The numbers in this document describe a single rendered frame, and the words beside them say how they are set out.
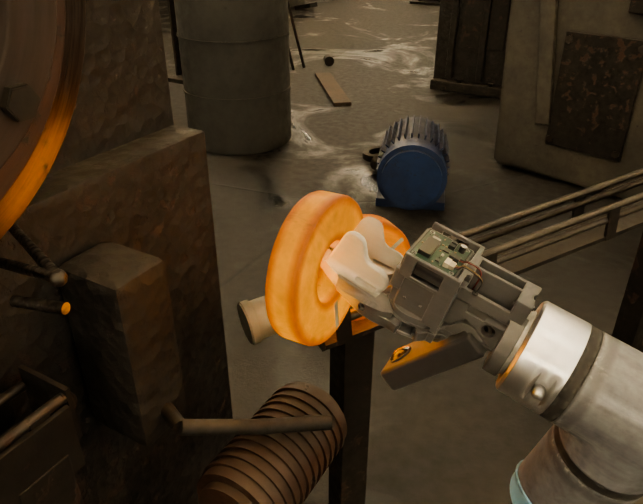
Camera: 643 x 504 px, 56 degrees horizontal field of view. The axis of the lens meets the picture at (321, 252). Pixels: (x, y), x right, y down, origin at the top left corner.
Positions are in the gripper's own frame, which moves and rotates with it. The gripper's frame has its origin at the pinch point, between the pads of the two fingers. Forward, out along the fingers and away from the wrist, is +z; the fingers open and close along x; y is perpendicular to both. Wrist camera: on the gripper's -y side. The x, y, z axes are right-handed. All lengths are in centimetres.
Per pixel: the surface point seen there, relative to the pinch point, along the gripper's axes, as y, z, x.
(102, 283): -10.2, 18.6, 10.3
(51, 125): 7.7, 22.0, 13.4
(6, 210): 2.3, 20.5, 19.3
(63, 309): -0.2, 10.6, 22.1
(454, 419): -80, -23, -71
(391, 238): -8.9, -1.1, -21.8
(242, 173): -120, 118, -178
